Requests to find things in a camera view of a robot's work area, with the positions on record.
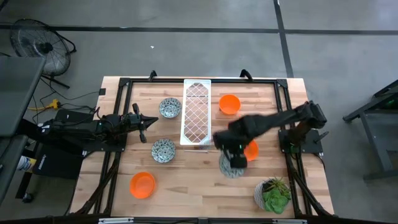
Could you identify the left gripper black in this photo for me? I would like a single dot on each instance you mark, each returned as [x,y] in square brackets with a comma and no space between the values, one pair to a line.
[133,122]

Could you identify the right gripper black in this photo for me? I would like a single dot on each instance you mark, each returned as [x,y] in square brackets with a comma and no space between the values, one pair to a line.
[231,141]

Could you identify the orange plastic mini bowl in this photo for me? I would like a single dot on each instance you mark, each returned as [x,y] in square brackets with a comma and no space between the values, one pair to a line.
[229,104]
[142,185]
[253,151]

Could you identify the teal bowl with patterned inside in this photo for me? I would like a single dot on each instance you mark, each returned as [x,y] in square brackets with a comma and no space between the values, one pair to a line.
[226,172]
[170,107]
[163,150]

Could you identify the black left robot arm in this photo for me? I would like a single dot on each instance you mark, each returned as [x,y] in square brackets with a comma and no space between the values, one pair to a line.
[77,129]

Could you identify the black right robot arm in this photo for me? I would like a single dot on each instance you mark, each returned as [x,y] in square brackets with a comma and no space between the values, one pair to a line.
[280,119]

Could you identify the small black square adapter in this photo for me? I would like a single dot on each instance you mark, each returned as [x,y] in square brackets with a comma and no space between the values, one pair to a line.
[102,91]

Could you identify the potted green succulent plant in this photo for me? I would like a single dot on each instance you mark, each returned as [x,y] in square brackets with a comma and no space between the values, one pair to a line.
[275,197]

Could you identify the flat black box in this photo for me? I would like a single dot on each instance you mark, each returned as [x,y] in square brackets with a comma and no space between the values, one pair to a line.
[71,115]

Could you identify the yellow power plug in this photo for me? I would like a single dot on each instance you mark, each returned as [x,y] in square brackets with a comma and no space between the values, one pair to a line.
[53,105]

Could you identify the black case with white logo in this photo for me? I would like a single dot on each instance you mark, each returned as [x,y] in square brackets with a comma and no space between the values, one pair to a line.
[56,165]

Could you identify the white can with blue label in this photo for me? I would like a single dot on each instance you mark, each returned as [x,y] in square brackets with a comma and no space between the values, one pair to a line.
[25,164]

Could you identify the black floor fan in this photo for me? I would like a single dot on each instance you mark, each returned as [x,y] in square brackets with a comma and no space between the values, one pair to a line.
[40,46]

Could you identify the dark grey desk top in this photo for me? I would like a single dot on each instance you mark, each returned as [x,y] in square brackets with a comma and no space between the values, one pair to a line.
[18,93]

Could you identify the black caster wheel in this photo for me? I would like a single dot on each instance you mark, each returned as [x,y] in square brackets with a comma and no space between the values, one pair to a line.
[27,198]

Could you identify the black metal stand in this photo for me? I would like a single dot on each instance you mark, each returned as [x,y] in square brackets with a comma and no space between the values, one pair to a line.
[376,130]

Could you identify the dark grey bench panel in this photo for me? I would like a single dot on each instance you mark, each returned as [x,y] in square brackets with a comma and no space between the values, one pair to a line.
[9,161]

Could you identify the black curved frame bracket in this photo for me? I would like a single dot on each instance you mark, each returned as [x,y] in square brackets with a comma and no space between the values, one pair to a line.
[152,74]
[246,74]

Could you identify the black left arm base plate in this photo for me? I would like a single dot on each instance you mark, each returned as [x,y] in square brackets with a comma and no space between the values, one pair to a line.
[102,148]

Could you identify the black aluminium table frame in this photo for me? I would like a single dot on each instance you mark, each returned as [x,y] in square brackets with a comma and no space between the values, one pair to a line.
[248,81]

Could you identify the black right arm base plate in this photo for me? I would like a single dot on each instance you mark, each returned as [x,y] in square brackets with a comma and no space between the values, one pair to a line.
[312,149]

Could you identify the silver metal bracket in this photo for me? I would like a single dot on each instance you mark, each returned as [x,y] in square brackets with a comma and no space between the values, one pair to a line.
[289,221]
[115,220]

